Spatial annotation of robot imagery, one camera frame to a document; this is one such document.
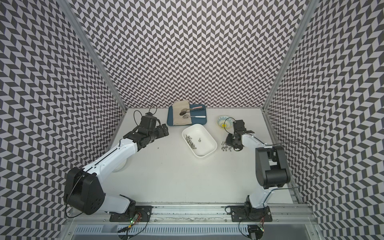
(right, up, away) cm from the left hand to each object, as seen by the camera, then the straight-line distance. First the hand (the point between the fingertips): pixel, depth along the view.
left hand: (161, 131), depth 86 cm
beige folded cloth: (+6, +7, +26) cm, 27 cm away
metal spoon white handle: (+13, +9, +26) cm, 31 cm away
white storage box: (+28, -10, +13) cm, 33 cm away
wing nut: (+39, -8, +1) cm, 40 cm away
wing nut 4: (+42, -12, +8) cm, 44 cm away
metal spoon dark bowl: (+9, +12, +29) cm, 33 cm away
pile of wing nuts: (+16, -8, +13) cm, 22 cm away
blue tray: (+21, +12, +28) cm, 37 cm away
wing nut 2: (+38, -10, +12) cm, 41 cm away
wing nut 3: (+38, -12, +10) cm, 41 cm away
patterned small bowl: (+41, +5, +25) cm, 48 cm away
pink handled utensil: (+20, +16, +22) cm, 34 cm away
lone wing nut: (+22, -7, +13) cm, 27 cm away
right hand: (+41, -9, +9) cm, 43 cm away
